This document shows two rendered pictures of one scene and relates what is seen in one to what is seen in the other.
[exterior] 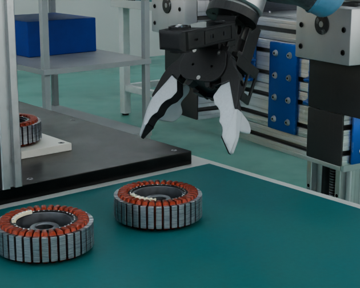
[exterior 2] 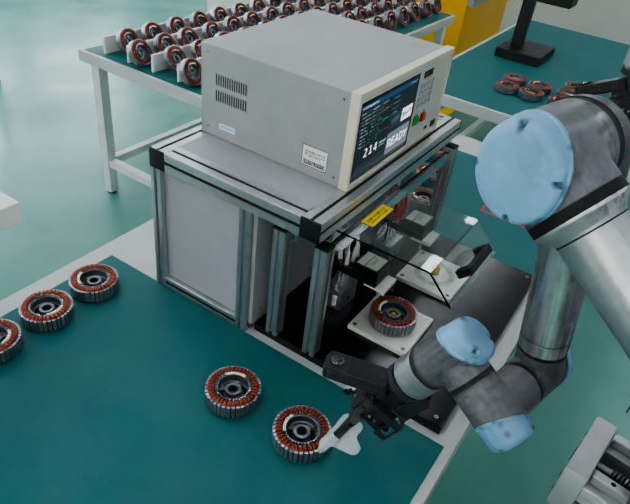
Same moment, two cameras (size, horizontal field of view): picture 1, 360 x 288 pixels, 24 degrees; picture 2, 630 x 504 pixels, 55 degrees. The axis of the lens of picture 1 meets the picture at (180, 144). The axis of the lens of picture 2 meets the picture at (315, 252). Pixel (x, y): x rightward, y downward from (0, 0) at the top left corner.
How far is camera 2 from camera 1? 1.16 m
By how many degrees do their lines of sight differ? 65
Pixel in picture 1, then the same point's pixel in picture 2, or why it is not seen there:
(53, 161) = (372, 356)
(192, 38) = (329, 373)
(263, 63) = not seen: outside the picture
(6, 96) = (314, 309)
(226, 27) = (371, 385)
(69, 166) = not seen: hidden behind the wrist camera
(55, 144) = (395, 347)
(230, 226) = (298, 484)
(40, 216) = (246, 382)
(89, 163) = not seen: hidden behind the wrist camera
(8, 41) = (318, 284)
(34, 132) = (391, 331)
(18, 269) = (200, 394)
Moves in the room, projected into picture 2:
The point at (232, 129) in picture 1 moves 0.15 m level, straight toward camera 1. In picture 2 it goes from (324, 442) to (235, 453)
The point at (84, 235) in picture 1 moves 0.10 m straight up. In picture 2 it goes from (223, 410) to (224, 374)
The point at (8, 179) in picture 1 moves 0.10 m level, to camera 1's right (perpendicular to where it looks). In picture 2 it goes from (305, 348) to (318, 383)
